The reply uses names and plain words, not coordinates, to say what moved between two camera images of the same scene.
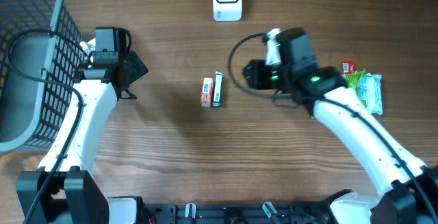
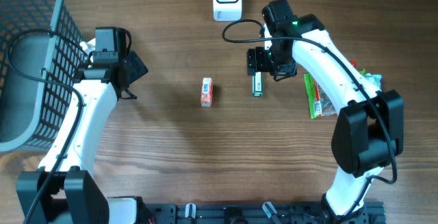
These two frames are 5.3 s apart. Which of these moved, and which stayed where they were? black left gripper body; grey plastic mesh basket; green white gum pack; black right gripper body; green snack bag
Moved: green white gum pack; green snack bag; black right gripper body
Stayed: grey plastic mesh basket; black left gripper body
